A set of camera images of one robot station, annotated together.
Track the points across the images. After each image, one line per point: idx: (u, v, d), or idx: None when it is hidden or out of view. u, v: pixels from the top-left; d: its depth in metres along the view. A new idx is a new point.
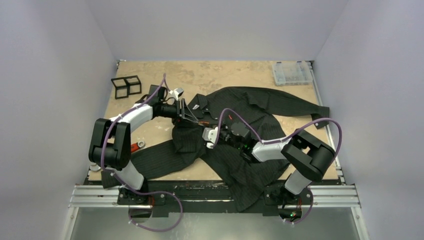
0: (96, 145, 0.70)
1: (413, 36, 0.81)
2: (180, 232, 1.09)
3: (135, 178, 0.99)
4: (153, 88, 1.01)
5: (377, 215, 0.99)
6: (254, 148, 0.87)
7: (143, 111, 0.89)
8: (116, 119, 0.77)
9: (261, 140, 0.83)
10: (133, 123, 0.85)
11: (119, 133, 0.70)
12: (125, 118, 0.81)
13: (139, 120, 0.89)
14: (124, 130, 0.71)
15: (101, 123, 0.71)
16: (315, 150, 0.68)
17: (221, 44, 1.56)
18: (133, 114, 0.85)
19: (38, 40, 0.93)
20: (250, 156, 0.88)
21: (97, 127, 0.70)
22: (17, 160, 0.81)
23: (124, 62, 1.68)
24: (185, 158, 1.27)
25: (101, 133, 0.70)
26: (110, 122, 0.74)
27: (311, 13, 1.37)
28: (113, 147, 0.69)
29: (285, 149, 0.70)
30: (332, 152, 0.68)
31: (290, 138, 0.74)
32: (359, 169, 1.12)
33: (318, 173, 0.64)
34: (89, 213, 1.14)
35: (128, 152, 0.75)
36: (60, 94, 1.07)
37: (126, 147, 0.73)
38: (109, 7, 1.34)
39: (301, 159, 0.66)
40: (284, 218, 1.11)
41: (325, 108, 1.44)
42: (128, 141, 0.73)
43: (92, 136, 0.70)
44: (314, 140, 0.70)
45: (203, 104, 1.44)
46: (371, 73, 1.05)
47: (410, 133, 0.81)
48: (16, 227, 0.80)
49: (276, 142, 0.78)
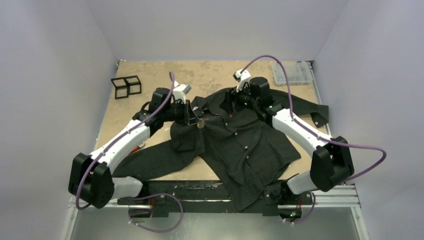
0: (74, 184, 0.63)
1: (412, 36, 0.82)
2: (180, 232, 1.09)
3: (131, 187, 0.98)
4: (157, 95, 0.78)
5: (377, 215, 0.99)
6: (277, 113, 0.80)
7: (136, 134, 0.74)
8: (97, 156, 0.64)
9: (294, 116, 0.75)
10: (123, 152, 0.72)
11: (95, 177, 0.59)
12: (108, 153, 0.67)
13: (130, 146, 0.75)
14: (100, 177, 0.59)
15: (79, 161, 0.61)
16: (341, 166, 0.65)
17: (221, 44, 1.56)
18: (121, 143, 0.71)
19: (38, 41, 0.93)
20: (267, 114, 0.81)
21: (75, 165, 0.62)
22: (17, 159, 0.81)
23: (124, 62, 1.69)
24: (184, 158, 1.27)
25: (80, 172, 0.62)
26: (91, 157, 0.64)
27: (311, 13, 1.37)
28: (88, 191, 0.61)
29: (319, 151, 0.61)
30: (350, 172, 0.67)
31: (328, 142, 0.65)
32: (359, 170, 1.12)
33: (329, 187, 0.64)
34: (89, 213, 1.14)
35: (111, 191, 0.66)
36: (60, 93, 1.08)
37: (106, 189, 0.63)
38: (108, 7, 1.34)
39: (328, 171, 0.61)
40: (284, 218, 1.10)
41: (324, 107, 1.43)
42: (108, 182, 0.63)
43: (70, 173, 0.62)
44: (347, 156, 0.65)
45: (202, 104, 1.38)
46: (370, 73, 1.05)
47: (410, 133, 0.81)
48: (16, 227, 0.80)
49: (310, 132, 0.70)
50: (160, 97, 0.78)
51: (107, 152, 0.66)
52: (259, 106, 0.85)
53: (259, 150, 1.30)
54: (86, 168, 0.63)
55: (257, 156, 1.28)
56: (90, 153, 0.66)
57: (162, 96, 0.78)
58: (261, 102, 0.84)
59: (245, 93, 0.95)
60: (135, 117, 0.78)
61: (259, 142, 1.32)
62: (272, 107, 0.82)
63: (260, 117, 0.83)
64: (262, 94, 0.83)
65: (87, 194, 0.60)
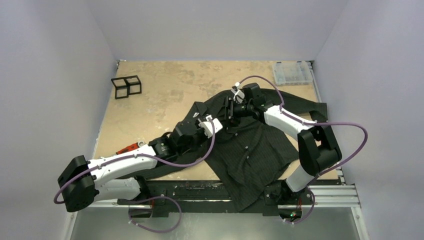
0: (64, 178, 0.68)
1: (412, 36, 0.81)
2: (180, 232, 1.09)
3: (127, 191, 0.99)
4: (177, 132, 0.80)
5: (377, 216, 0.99)
6: (268, 109, 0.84)
7: (141, 162, 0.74)
8: (92, 167, 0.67)
9: (282, 109, 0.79)
10: (118, 173, 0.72)
11: (78, 186, 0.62)
12: (103, 169, 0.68)
13: (131, 169, 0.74)
14: (81, 189, 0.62)
15: (77, 163, 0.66)
16: (327, 149, 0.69)
17: (221, 44, 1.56)
18: (121, 164, 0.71)
19: (38, 40, 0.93)
20: (260, 111, 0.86)
21: (72, 165, 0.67)
22: (17, 159, 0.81)
23: (124, 62, 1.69)
24: (185, 158, 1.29)
25: (72, 171, 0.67)
26: (88, 165, 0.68)
27: (311, 12, 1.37)
28: (66, 193, 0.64)
29: (303, 133, 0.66)
30: (338, 157, 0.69)
31: (313, 125, 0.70)
32: (359, 170, 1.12)
33: (317, 169, 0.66)
34: (89, 213, 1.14)
35: (87, 201, 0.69)
36: (60, 93, 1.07)
37: (83, 198, 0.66)
38: (108, 7, 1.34)
39: (311, 150, 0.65)
40: (284, 218, 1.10)
41: (322, 104, 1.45)
42: (88, 195, 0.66)
43: (66, 169, 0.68)
44: (332, 139, 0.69)
45: (203, 111, 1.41)
46: (371, 73, 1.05)
47: (410, 133, 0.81)
48: (16, 227, 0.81)
49: (297, 121, 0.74)
50: (178, 135, 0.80)
51: (102, 167, 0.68)
52: (252, 106, 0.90)
53: (259, 151, 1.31)
54: (79, 171, 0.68)
55: (257, 156, 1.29)
56: (92, 160, 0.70)
57: (182, 135, 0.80)
58: (254, 102, 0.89)
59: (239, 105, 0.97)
60: (151, 144, 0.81)
61: (259, 142, 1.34)
62: (264, 105, 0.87)
63: (254, 115, 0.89)
64: (254, 95, 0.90)
65: (65, 195, 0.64)
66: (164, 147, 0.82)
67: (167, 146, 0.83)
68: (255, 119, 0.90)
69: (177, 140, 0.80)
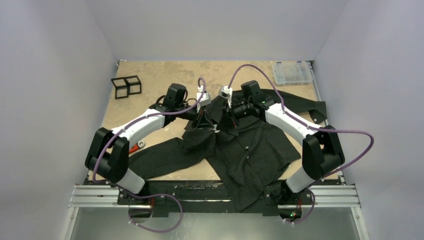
0: (93, 154, 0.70)
1: (413, 37, 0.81)
2: (180, 232, 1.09)
3: (136, 182, 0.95)
4: (172, 90, 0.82)
5: (377, 215, 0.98)
6: (270, 107, 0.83)
7: (152, 121, 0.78)
8: (118, 131, 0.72)
9: (285, 109, 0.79)
10: (139, 135, 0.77)
11: (115, 148, 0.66)
12: (128, 130, 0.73)
13: (148, 129, 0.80)
14: (120, 147, 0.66)
15: (102, 133, 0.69)
16: (332, 154, 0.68)
17: (221, 44, 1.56)
18: (141, 124, 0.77)
19: (38, 42, 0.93)
20: (260, 109, 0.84)
21: (97, 137, 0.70)
22: (17, 160, 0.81)
23: (124, 62, 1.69)
24: (187, 158, 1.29)
25: (100, 143, 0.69)
26: (112, 132, 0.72)
27: (311, 13, 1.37)
28: (108, 161, 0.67)
29: (308, 139, 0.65)
30: (342, 161, 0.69)
31: (317, 130, 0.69)
32: (359, 170, 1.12)
33: (321, 172, 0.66)
34: (89, 213, 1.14)
35: (123, 167, 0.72)
36: (60, 93, 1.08)
37: (122, 163, 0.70)
38: (109, 7, 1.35)
39: (317, 157, 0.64)
40: (284, 218, 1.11)
41: (322, 103, 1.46)
42: (125, 157, 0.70)
43: (91, 144, 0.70)
44: (336, 144, 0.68)
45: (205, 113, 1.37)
46: (370, 74, 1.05)
47: (410, 134, 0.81)
48: (17, 227, 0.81)
49: (302, 125, 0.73)
50: (174, 92, 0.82)
51: (127, 129, 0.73)
52: (252, 104, 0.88)
53: (259, 150, 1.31)
54: (107, 141, 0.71)
55: (257, 156, 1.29)
56: (112, 129, 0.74)
57: (177, 91, 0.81)
58: (253, 100, 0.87)
59: (237, 106, 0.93)
60: (151, 107, 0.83)
61: (259, 142, 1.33)
62: (265, 102, 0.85)
63: (255, 112, 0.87)
64: (253, 92, 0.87)
65: (106, 164, 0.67)
66: (164, 107, 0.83)
67: (165, 106, 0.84)
68: (256, 116, 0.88)
69: (174, 97, 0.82)
